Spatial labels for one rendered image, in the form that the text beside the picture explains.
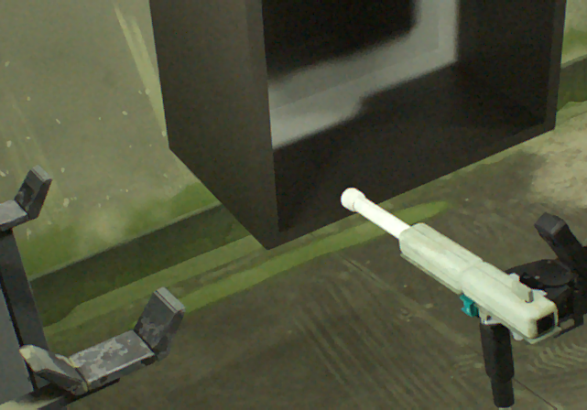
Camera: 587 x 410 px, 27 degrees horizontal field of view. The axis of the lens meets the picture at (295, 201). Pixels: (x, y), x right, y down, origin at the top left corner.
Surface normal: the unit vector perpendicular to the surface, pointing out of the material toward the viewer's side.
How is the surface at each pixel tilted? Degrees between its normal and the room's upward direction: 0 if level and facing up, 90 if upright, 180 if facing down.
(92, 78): 57
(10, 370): 90
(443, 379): 0
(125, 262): 90
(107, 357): 0
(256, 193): 89
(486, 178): 0
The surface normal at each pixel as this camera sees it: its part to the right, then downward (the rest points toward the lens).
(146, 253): 0.48, 0.33
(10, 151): 0.32, -0.20
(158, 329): -0.72, -0.37
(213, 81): -0.85, 0.35
